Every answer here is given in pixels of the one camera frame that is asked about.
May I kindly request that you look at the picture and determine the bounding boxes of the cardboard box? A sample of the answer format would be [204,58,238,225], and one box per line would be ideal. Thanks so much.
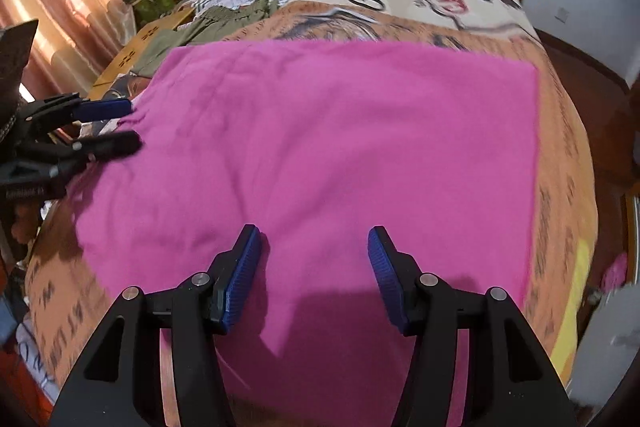
[87,7,198,100]

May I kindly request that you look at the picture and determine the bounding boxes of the olive green garment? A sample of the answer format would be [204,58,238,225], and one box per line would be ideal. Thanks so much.
[131,0,281,75]

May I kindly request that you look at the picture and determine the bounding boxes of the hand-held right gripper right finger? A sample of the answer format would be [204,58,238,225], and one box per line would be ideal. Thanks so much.
[367,226,576,427]

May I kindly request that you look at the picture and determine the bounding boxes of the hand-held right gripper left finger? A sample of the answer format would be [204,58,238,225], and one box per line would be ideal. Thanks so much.
[52,224,263,427]

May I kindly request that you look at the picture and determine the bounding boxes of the pink pants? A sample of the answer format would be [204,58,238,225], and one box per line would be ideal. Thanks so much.
[66,39,541,427]

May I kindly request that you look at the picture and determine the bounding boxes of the pink curtain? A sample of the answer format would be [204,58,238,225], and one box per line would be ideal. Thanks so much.
[0,0,132,100]

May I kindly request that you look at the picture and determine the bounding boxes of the printed blanket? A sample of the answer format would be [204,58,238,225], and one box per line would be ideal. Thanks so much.
[15,0,600,427]

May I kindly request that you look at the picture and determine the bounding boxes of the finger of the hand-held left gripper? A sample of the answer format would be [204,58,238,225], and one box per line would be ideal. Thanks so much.
[15,130,143,172]
[22,93,134,132]

